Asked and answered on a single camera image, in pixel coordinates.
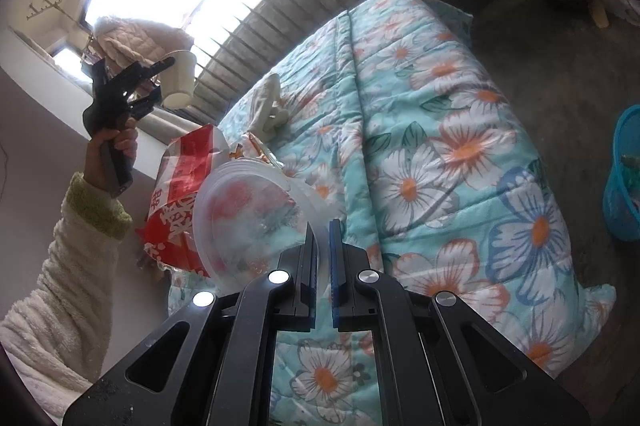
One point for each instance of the person's left forearm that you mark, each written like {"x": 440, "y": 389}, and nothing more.
{"x": 60, "y": 286}

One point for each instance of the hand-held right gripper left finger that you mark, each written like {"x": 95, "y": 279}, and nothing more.
{"x": 314, "y": 286}

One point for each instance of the blue plastic basket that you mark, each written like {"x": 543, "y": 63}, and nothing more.
{"x": 622, "y": 206}

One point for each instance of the metal window railing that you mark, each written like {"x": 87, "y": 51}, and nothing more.
{"x": 260, "y": 31}

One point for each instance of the beige puffer jacket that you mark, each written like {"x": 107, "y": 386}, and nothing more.
{"x": 130, "y": 38}

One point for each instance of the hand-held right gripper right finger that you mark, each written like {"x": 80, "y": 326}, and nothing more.
{"x": 334, "y": 296}

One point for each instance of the floral quilt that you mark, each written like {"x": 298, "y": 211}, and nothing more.
{"x": 450, "y": 156}

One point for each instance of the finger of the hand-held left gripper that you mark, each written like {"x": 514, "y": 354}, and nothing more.
{"x": 146, "y": 102}
{"x": 155, "y": 68}

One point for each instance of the blue paper cup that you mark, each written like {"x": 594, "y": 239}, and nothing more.
{"x": 180, "y": 76}

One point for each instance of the person's left hand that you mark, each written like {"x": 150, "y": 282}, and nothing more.
{"x": 122, "y": 146}

